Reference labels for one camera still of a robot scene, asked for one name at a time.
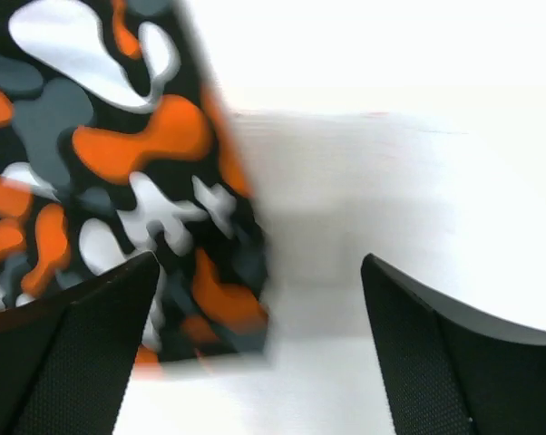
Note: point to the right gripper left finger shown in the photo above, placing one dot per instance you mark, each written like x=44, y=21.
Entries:
x=65, y=360

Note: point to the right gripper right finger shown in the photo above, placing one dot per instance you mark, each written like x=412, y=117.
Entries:
x=449, y=368

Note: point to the orange camouflage shorts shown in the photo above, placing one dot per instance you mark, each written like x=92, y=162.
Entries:
x=112, y=143

